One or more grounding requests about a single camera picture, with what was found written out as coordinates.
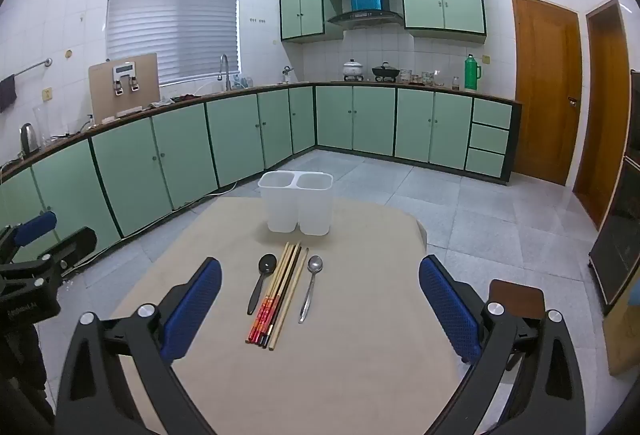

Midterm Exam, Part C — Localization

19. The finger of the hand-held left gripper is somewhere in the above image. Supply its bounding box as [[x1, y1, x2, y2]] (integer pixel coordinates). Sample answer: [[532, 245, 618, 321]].
[[0, 211, 58, 261], [42, 226, 98, 269]]

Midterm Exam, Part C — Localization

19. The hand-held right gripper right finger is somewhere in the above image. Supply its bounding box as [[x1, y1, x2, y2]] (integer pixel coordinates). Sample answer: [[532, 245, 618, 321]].
[[419, 255, 587, 435]]

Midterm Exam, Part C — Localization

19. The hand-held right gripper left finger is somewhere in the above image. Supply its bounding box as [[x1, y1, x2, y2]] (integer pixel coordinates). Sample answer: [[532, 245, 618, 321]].
[[54, 256, 224, 435]]

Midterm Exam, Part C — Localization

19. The red patterned wooden chopstick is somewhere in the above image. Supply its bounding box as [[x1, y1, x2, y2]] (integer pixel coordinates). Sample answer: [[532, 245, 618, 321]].
[[250, 242, 295, 346], [254, 243, 298, 347], [245, 242, 291, 344]]

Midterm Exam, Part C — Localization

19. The black plastic spoon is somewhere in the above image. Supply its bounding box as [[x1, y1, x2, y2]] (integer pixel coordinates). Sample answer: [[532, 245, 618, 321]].
[[246, 253, 279, 316]]

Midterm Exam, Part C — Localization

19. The dark chopstick red-brown handle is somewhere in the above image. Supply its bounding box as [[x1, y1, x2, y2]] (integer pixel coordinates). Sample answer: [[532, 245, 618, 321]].
[[264, 246, 305, 349]]

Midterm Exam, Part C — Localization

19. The plain wooden chopstick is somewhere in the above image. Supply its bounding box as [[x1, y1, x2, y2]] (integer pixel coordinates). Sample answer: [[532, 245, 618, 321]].
[[269, 247, 310, 350]]

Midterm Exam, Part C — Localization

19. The black chopstick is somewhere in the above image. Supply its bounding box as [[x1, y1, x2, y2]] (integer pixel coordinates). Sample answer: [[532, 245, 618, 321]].
[[259, 242, 302, 348]]

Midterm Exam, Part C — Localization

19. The metal spoon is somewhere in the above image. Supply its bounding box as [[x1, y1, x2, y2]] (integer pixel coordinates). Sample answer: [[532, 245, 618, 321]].
[[298, 255, 324, 325]]

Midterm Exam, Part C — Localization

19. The white two-compartment utensil holder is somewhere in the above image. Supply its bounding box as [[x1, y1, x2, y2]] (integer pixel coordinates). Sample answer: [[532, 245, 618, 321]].
[[258, 170, 334, 237]]

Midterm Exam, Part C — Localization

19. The brown stool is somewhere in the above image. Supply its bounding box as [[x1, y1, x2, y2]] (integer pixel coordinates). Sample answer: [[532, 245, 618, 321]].
[[487, 279, 546, 321]]

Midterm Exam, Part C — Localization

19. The steel electric kettle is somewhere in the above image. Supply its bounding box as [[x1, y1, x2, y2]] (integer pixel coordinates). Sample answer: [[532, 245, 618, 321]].
[[19, 122, 41, 156]]

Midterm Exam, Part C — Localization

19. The clear plastic container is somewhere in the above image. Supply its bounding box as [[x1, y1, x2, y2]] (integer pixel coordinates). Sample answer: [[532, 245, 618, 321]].
[[32, 104, 66, 143]]

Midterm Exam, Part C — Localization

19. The dark towel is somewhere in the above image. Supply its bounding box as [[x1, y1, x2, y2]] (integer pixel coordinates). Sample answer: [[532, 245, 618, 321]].
[[0, 75, 17, 113]]

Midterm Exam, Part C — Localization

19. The green cabinet drawer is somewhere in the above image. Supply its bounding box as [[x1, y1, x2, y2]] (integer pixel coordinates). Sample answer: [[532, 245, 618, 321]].
[[469, 124, 510, 153], [472, 99, 513, 130], [465, 148, 507, 176]]

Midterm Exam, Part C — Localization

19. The metal towel bar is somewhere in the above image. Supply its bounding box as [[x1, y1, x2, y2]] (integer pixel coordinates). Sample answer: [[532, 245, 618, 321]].
[[0, 58, 53, 82]]

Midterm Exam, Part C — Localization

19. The brown board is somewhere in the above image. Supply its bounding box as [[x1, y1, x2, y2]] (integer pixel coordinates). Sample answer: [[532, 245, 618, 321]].
[[89, 53, 161, 120]]

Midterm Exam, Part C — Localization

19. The green lower kitchen cabinet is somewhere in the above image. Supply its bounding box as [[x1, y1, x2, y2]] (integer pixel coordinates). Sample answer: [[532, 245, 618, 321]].
[[0, 84, 523, 266]]

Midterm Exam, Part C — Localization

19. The black glass cabinet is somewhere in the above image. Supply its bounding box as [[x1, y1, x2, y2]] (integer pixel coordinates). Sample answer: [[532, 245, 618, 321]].
[[589, 70, 640, 316]]

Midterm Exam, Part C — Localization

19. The green thermos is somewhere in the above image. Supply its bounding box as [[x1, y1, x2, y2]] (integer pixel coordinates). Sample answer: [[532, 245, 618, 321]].
[[464, 54, 482, 92]]

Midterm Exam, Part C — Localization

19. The wooden door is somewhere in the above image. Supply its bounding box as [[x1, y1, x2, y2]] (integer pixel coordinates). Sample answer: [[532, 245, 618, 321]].
[[572, 0, 632, 231], [511, 0, 583, 186]]

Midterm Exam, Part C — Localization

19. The black wok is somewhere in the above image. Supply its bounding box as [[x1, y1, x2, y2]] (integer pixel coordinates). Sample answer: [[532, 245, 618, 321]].
[[371, 62, 401, 82]]

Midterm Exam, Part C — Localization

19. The white window blind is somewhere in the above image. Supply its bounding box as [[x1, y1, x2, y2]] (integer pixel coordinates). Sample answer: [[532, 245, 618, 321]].
[[105, 0, 241, 88]]

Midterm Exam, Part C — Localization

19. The range hood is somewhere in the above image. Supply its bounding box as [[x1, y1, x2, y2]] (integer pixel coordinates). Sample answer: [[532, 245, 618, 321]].
[[327, 0, 405, 28]]

